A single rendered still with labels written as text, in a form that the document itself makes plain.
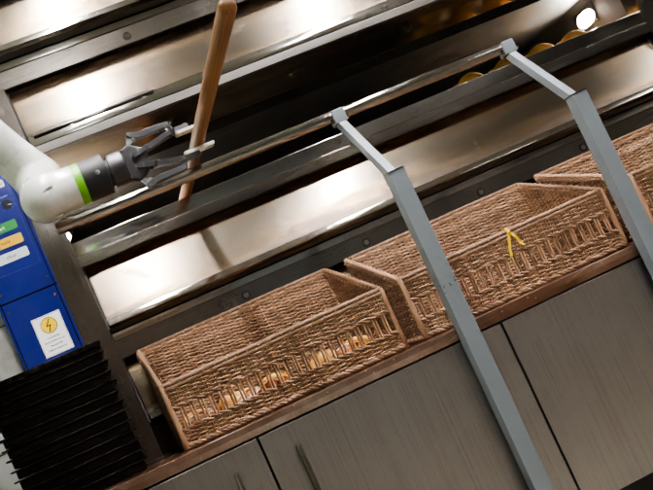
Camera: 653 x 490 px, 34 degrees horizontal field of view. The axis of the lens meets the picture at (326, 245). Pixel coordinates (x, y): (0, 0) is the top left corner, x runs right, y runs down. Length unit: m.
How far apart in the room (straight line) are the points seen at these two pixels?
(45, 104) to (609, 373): 1.61
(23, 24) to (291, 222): 0.89
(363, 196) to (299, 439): 0.88
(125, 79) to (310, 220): 0.63
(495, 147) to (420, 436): 1.03
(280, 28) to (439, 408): 1.22
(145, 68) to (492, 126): 0.99
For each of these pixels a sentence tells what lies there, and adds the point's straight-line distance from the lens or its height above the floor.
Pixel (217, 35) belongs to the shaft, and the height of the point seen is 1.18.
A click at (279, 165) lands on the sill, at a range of 2.96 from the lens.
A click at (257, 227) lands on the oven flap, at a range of 2.92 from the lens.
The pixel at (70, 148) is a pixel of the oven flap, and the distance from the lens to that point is 2.83.
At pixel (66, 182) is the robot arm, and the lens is 2.34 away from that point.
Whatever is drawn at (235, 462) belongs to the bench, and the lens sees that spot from 2.32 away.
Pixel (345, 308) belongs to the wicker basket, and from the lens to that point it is 2.43.
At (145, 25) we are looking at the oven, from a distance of 3.05.
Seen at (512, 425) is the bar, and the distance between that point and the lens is 2.39.
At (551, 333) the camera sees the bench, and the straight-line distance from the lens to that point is 2.49.
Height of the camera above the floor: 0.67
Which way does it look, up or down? 5 degrees up
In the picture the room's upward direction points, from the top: 25 degrees counter-clockwise
